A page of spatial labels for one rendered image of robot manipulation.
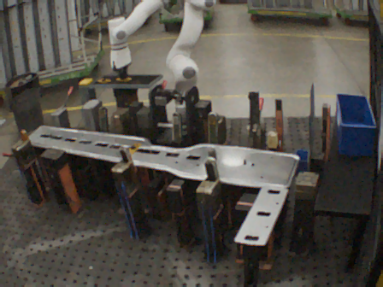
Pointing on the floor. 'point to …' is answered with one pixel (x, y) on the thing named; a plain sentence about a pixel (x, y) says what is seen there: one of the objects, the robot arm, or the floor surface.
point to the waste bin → (25, 102)
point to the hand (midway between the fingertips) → (123, 74)
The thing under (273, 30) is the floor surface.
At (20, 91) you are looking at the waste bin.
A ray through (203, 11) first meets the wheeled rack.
